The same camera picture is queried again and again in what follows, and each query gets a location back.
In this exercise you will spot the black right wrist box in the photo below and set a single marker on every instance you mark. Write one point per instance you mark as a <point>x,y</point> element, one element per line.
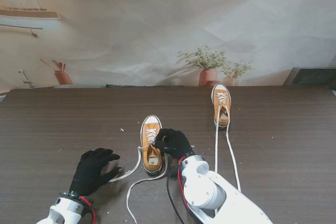
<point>173,173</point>

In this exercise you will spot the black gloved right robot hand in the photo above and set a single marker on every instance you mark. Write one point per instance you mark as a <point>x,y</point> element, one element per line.
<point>176,144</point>

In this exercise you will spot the printed kitchen backdrop cloth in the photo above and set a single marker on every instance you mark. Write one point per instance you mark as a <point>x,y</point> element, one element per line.
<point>157,24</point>

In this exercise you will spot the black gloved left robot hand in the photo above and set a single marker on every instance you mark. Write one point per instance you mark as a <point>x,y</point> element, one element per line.
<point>89,171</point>

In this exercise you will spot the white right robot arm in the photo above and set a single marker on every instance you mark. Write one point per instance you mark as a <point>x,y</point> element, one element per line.
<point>210,192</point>

